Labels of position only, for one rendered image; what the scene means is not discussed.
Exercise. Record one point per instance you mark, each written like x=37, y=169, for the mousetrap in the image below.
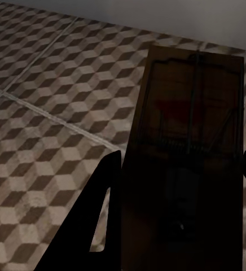
x=182, y=176

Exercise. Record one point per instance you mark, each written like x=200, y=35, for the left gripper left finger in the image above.
x=69, y=249

